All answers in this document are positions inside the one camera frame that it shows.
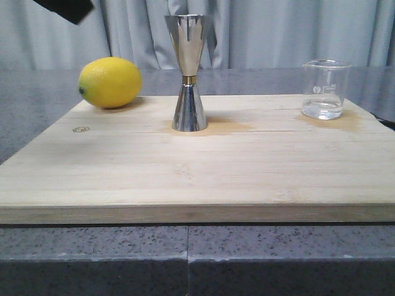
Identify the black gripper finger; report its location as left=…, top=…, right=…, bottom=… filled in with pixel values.
left=34, top=0, right=94, bottom=25

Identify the yellow lemon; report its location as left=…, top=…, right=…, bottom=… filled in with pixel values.
left=78, top=57, right=143, bottom=109

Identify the clear glass beaker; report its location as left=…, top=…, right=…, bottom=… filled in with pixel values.
left=302, top=59, right=351, bottom=120

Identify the black cutting board handle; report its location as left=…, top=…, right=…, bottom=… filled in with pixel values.
left=373, top=112, right=395, bottom=127

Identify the silver double jigger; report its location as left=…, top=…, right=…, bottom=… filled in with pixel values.
left=165, top=14, right=212, bottom=132

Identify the wooden cutting board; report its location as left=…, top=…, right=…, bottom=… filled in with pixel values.
left=1, top=94, right=394, bottom=224

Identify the grey curtain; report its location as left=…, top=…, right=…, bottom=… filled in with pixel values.
left=1, top=1, right=394, bottom=70

